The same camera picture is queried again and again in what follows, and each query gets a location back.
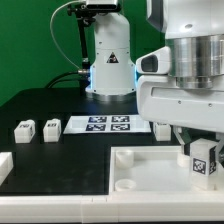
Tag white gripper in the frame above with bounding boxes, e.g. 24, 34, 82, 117
137, 75, 224, 160

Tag white square table top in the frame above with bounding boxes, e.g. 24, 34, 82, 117
109, 146, 224, 197

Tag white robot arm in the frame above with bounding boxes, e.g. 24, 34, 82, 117
86, 0, 224, 133

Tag white marker sheet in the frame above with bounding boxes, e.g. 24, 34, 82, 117
64, 115, 151, 134

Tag white left fence piece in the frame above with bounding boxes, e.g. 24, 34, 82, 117
0, 152, 13, 186

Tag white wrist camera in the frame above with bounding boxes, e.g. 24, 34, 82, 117
136, 46, 171, 75

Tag white front fence rail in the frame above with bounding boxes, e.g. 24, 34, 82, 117
0, 195, 224, 223

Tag black cables at base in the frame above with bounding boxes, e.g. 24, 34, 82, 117
44, 71, 83, 90

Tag black camera pole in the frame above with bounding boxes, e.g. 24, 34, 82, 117
67, 3, 95, 90

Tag grey camera on pole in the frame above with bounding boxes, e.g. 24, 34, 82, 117
86, 0, 120, 12

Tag grey cable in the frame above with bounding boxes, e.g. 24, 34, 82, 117
49, 0, 88, 72

